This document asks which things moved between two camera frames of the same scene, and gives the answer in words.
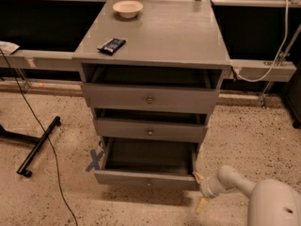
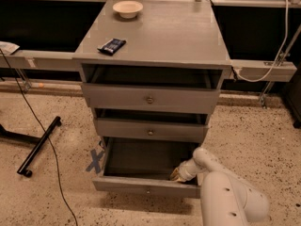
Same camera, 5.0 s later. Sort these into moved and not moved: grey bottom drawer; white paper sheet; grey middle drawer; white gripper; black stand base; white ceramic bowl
Moved: grey bottom drawer; white gripper
Not moved: grey middle drawer; white ceramic bowl; black stand base; white paper sheet
